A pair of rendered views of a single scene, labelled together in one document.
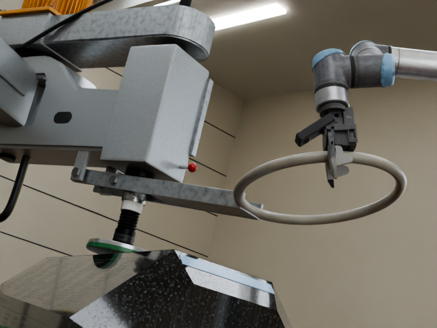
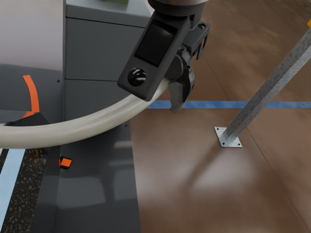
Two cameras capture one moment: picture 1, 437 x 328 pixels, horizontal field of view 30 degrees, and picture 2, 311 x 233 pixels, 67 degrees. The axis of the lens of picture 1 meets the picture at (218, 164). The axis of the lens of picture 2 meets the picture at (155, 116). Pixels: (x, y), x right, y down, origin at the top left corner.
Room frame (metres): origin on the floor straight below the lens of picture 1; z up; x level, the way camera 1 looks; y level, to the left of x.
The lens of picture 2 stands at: (1.92, 0.03, 1.37)
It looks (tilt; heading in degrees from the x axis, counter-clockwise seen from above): 46 degrees down; 278
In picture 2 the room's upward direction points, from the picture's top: 24 degrees clockwise
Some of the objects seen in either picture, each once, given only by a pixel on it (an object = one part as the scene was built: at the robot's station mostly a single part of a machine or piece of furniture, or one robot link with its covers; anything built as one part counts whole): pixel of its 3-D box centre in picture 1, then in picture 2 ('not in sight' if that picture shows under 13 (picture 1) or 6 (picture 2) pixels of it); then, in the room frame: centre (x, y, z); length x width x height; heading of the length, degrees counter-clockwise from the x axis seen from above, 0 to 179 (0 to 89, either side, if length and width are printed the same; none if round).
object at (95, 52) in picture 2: not in sight; (97, 58); (2.57, -1.07, 0.43); 0.50 x 0.50 x 0.85; 42
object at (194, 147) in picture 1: (193, 117); not in sight; (2.65, 0.12, 1.38); 0.08 x 0.03 x 0.28; 55
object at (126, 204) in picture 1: (131, 206); not in sight; (2.59, 0.24, 1.02); 0.07 x 0.07 x 0.04
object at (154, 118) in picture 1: (136, 118); not in sight; (2.64, 0.31, 1.33); 0.36 x 0.22 x 0.45; 55
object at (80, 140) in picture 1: (71, 123); not in sight; (2.83, 0.56, 1.31); 0.74 x 0.23 x 0.49; 55
